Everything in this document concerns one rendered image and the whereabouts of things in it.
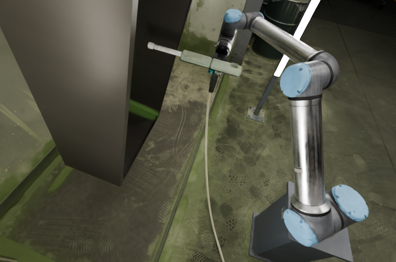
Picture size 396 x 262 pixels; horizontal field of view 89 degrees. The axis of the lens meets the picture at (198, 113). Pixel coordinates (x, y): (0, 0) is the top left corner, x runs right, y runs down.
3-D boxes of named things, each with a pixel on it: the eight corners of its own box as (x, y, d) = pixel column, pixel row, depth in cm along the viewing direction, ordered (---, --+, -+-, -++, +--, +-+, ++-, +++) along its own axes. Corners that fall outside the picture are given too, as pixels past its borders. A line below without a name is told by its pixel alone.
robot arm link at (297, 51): (362, 66, 74) (257, 6, 118) (338, 70, 70) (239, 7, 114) (343, 91, 82) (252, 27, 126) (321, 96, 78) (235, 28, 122)
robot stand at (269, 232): (290, 225, 162) (342, 198, 114) (290, 271, 142) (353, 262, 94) (253, 212, 165) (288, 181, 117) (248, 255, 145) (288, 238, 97)
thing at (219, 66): (231, 94, 116) (244, 63, 97) (230, 100, 113) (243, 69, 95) (152, 70, 119) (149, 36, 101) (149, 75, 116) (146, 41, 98)
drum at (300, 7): (249, 40, 356) (268, -17, 290) (280, 44, 360) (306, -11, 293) (253, 59, 318) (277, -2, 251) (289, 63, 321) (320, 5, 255)
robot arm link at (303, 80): (342, 241, 84) (338, 56, 70) (310, 259, 78) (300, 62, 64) (310, 218, 98) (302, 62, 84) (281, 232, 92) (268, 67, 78)
